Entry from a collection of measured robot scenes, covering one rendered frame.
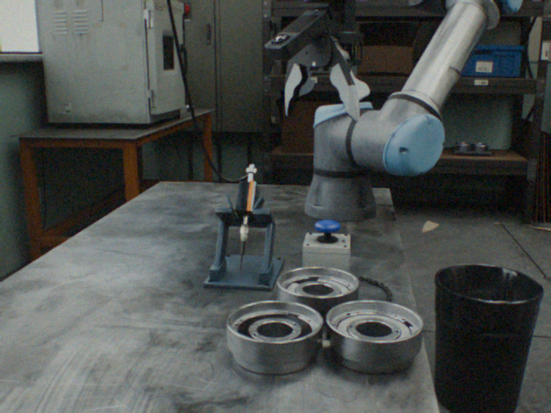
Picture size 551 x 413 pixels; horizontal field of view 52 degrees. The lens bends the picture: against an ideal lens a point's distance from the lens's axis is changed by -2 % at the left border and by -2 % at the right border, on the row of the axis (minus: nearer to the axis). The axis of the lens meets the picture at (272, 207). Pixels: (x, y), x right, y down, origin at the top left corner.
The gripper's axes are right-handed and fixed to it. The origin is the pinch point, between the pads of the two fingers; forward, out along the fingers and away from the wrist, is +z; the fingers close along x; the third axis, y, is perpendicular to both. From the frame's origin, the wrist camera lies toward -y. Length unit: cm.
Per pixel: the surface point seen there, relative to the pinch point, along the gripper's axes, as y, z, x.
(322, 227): -7.4, 14.9, -7.8
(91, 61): 62, -11, 204
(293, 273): -18.0, 18.2, -12.1
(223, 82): 212, 6, 290
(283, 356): -33.2, 19.4, -25.7
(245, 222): -16.8, 13.5, -1.1
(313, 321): -25.8, 19.0, -23.0
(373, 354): -26.5, 19.4, -31.9
